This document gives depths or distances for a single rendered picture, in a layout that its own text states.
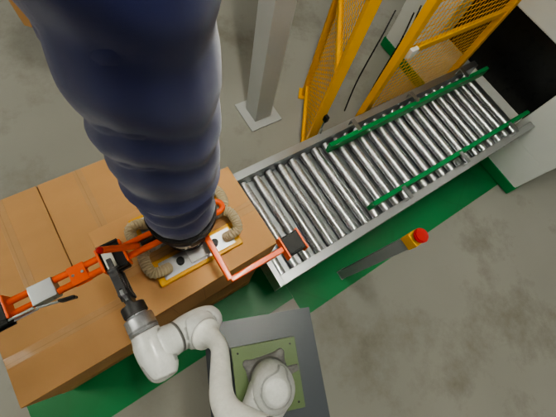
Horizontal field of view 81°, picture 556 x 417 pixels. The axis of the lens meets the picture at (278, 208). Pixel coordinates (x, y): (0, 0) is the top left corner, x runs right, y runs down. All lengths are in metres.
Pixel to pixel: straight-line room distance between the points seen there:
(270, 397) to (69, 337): 1.05
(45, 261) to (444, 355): 2.60
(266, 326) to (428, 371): 1.49
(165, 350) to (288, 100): 2.45
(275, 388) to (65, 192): 1.50
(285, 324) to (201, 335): 0.59
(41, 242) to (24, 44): 2.05
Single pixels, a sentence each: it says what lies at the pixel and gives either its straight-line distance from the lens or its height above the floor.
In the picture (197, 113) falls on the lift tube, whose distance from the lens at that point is 0.50.
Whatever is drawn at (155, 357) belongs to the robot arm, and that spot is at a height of 1.25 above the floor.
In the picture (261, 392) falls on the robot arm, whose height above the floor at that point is 1.08.
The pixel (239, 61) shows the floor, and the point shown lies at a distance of 3.31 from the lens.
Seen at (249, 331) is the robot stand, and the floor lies 0.75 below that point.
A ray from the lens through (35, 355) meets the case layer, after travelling 1.97.
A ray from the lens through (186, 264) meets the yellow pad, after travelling 1.27.
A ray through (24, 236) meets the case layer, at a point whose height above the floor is 0.54.
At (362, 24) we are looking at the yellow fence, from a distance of 1.70.
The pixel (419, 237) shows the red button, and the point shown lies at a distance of 1.61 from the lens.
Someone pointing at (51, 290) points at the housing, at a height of 1.22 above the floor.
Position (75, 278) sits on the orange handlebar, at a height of 1.22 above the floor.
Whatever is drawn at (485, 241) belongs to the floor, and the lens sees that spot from 3.27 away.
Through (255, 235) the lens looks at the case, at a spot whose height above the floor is 1.06.
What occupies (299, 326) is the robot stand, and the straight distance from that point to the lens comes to 1.63.
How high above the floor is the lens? 2.33
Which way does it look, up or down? 67 degrees down
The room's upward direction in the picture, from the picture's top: 25 degrees clockwise
